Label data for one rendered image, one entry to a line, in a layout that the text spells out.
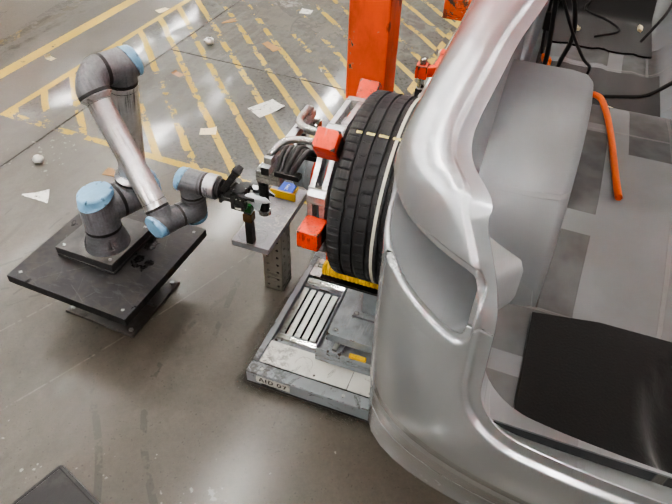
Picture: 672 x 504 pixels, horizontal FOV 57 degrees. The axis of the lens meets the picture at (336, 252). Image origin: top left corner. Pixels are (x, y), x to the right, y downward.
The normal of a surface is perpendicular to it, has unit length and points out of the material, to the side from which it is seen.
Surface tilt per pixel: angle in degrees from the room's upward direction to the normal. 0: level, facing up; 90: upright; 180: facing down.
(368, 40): 90
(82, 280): 0
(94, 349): 0
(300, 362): 0
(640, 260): 22
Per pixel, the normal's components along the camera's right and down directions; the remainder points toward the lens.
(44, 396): 0.03, -0.73
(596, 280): -0.10, -0.47
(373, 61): -0.35, 0.63
